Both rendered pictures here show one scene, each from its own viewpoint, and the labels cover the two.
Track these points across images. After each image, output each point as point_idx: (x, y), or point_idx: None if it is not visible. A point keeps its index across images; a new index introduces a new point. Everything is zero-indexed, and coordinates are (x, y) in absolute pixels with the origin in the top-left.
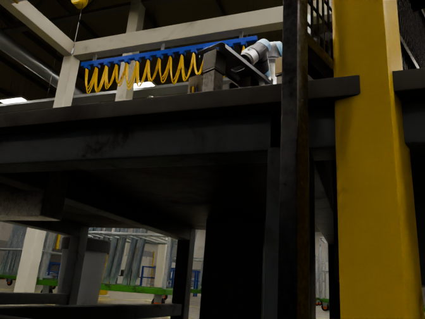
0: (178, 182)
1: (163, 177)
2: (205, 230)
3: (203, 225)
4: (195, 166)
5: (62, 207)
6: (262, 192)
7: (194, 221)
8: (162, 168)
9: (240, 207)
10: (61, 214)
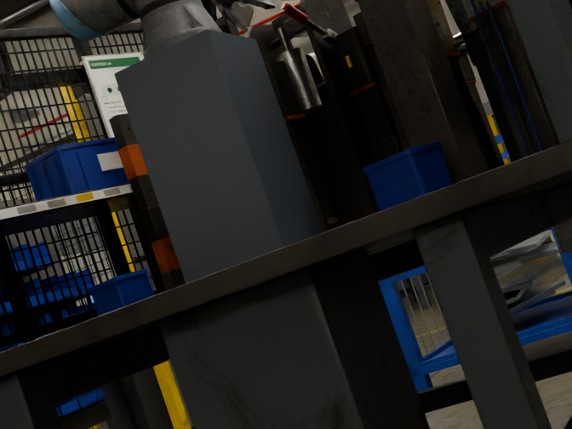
0: (399, 243)
1: (414, 237)
2: (377, 281)
3: (379, 243)
4: (373, 253)
5: (556, 237)
6: None
7: (403, 235)
8: (408, 240)
9: None
10: (559, 246)
